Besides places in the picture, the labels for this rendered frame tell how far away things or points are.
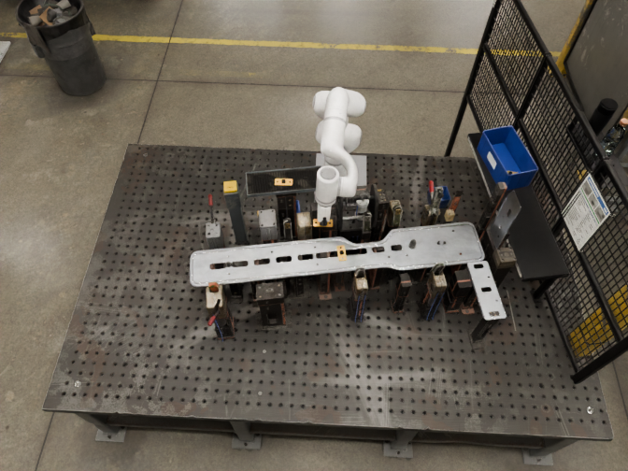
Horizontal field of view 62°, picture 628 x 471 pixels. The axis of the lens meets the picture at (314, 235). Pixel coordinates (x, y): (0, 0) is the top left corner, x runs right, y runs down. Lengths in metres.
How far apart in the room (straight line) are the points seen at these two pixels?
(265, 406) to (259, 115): 2.65
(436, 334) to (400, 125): 2.20
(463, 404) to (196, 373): 1.24
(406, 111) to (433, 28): 1.17
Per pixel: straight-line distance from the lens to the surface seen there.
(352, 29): 5.31
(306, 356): 2.54
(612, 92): 4.35
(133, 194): 3.19
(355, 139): 2.63
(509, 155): 2.94
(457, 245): 2.56
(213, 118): 4.48
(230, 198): 2.51
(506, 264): 2.53
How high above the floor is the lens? 3.10
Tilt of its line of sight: 58 degrees down
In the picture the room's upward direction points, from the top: straight up
